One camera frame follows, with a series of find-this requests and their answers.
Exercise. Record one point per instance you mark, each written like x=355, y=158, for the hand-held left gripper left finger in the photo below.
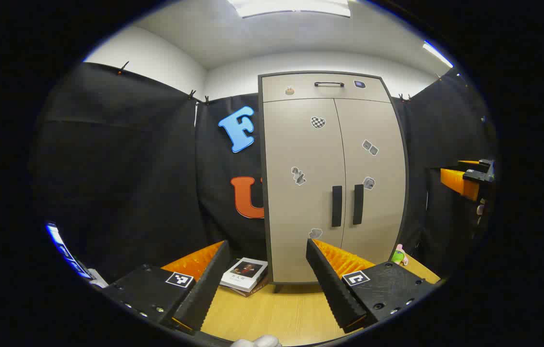
x=207, y=284

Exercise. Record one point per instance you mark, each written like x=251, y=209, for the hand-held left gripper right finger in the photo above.
x=332, y=284

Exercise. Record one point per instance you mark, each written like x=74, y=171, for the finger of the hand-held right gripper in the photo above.
x=457, y=183
x=469, y=162

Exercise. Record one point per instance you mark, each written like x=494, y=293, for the beige cabinet door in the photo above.
x=301, y=207
x=378, y=217

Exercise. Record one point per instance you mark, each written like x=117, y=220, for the beige double-door shoe cabinet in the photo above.
x=272, y=89

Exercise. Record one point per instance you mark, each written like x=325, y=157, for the white portrait cover book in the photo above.
x=248, y=271

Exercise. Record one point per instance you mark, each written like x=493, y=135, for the brown book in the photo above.
x=258, y=288

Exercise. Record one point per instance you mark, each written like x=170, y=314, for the pink green plush toy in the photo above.
x=400, y=255

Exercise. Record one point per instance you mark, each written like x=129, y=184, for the black backdrop cloth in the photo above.
x=122, y=168

